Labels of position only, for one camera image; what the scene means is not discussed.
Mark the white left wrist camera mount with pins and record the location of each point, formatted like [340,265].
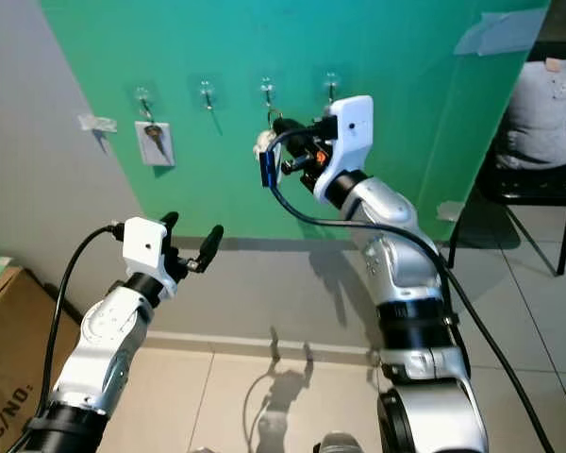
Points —
[143,243]

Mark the large green backdrop sheet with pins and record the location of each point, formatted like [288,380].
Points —
[226,193]

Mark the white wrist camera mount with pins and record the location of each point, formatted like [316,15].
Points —
[143,243]
[354,132]

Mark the white tag card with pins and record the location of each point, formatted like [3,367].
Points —
[141,158]

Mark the robot right leg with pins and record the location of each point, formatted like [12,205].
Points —
[338,444]

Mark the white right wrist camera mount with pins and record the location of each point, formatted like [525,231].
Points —
[354,132]

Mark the clear adhesive hook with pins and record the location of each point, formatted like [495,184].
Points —
[207,94]
[332,85]
[144,97]
[267,92]

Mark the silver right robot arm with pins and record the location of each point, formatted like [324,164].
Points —
[406,264]

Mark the large white tape piece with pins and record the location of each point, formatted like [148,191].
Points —
[500,33]

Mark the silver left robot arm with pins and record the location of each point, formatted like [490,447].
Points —
[104,349]

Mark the black chair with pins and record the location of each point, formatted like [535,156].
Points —
[528,184]

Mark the dark key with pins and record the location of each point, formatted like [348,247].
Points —
[155,137]

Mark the person in white shirt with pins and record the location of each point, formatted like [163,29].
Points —
[538,123]

